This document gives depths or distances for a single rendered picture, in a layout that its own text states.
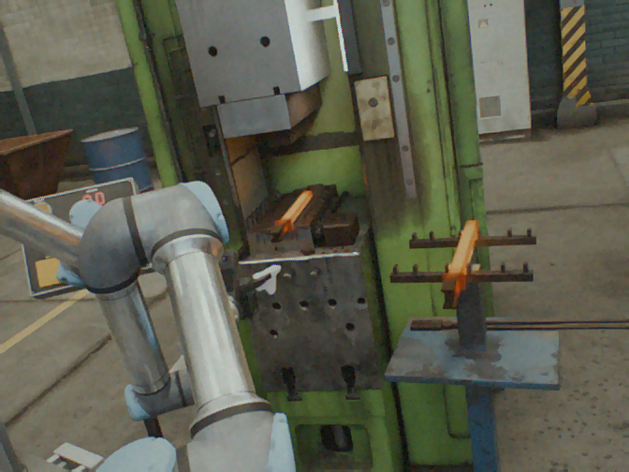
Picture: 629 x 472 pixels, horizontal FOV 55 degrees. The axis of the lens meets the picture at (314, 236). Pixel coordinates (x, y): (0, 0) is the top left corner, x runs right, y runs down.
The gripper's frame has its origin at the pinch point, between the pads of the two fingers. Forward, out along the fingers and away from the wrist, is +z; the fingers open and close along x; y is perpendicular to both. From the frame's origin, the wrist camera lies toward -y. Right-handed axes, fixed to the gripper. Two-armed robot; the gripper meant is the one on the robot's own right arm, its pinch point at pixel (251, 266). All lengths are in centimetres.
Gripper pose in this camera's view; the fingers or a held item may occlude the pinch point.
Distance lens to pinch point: 148.1
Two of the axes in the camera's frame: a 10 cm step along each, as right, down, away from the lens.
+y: 1.8, 9.3, 3.2
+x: 9.6, -0.9, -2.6
